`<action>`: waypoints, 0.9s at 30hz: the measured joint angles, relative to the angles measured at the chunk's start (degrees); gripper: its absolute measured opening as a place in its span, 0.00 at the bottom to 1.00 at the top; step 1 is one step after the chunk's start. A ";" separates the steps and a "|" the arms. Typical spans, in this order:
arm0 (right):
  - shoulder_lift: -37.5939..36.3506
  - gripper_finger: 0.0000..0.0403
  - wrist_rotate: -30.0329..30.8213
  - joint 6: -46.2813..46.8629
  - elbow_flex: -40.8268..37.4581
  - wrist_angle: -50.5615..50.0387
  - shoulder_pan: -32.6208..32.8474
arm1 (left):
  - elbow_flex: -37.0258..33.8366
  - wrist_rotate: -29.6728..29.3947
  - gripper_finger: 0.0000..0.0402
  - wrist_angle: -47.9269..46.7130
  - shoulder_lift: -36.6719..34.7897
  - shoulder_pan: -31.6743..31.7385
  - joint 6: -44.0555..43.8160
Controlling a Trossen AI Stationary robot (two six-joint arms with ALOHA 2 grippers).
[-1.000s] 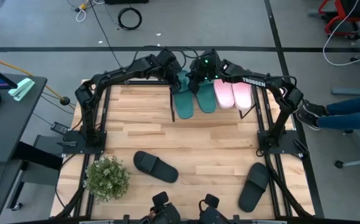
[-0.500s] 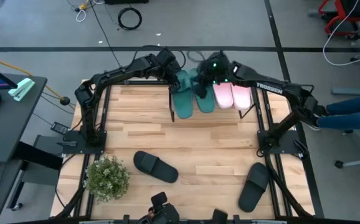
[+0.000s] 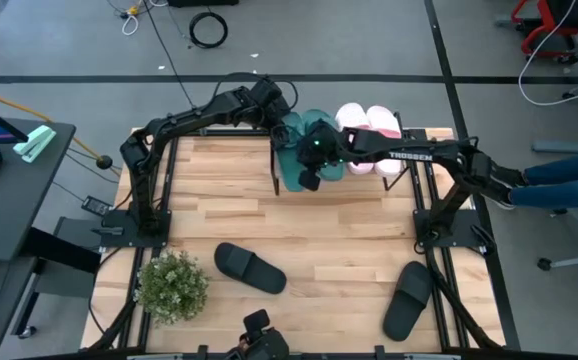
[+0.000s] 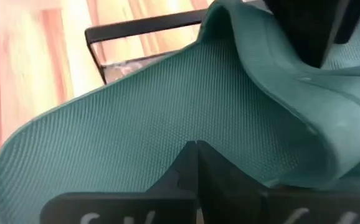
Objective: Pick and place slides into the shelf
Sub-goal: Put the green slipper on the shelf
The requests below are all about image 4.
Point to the wooden shelf with black frame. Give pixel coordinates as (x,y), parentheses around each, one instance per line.
(142,26)

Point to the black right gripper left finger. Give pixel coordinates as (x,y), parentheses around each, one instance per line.
(180,174)

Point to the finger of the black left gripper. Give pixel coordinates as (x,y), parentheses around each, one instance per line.
(307,28)
(354,18)

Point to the teal rubber slide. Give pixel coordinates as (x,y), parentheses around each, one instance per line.
(136,124)

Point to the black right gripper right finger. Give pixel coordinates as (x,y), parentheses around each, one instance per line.
(226,186)

